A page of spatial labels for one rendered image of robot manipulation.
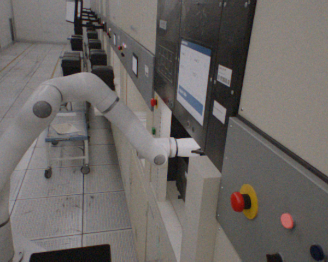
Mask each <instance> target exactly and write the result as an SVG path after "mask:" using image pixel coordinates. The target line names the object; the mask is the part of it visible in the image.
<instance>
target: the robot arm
mask: <svg viewBox="0 0 328 262"><path fill-rule="evenodd" d="M84 100H87V102H89V103H91V104H92V105H93V106H94V107H95V108H96V109H97V110H98V111H100V112H101V113H102V114H103V115H104V116H105V117H106V119H107V120H108V121H111V123H112V124H113V125H115V126H116V127H117V128H118V129H119V130H120V131H121V132H122V133H123V135H124V136H125V137H126V139H127V140H128V141H129V143H130V144H131V145H132V146H133V147H134V148H135V149H136V152H137V157H138V159H146V160H147V161H148V162H149V163H151V164H152V165H155V166H163V165H164V164H165V163H166V162H167V159H168V158H171V157H175V156H181V157H192V156H200V154H204V152H203V151H202V150H201V148H200V147H199V146H198V144H197V143H196V141H195V140H194V139H193V138H183V139H174V138H172V137H169V138H153V137H152V135H151V134H150V133H149V132H148V131H147V129H146V128H145V127H144V125H143V124H142V122H141V121H140V120H139V118H138V117H137V116H136V115H135V113H134V112H133V111H131V109H130V108H129V107H128V106H127V105H126V104H125V103H124V102H123V101H122V100H121V99H120V98H119V97H118V96H117V95H116V94H115V93H114V92H113V91H112V90H111V89H110V88H109V87H108V86H107V85H106V84H105V83H104V82H103V80H101V79H100V78H99V77H98V76H96V75H95V74H92V73H83V72H81V73H76V74H72V75H68V76H63V77H57V78H53V79H49V80H46V81H44V82H42V83H40V84H39V85H38V86H37V87H36V88H35V90H34V91H33V92H32V94H31V95H30V97H29V98H28V100H27V102H26V104H24V106H23V107H22V108H21V110H20V111H19V113H18V114H17V115H16V116H15V118H14V119H13V120H12V122H11V123H10V124H9V125H8V128H7V129H6V130H5V131H4V133H3V134H2V135H1V137H0V262H20V261H21V259H22V257H23V255H24V248H23V246H22V245H21V244H19V243H18V242H15V241H13V238H12V233H11V232H12V230H11V221H10V214H9V191H10V176H11V174H12V173H13V171H14V169H15V168H16V166H17V165H18V164H19V161H20V160H21V158H22V157H23V156H24V155H25V153H26V152H27V150H28V149H29V147H31V145H32V144H33V143H34V141H35V140H36V138H37V137H38V136H39V135H40V134H41V133H42V132H43V131H44V130H45V129H46V128H47V127H48V126H49V124H50V123H51V121H53V119H54V118H55V117H56V115H57V113H58V111H59V109H60V105H61V104H64V103H67V102H78V101H84ZM198 149H199V150H198Z"/></svg>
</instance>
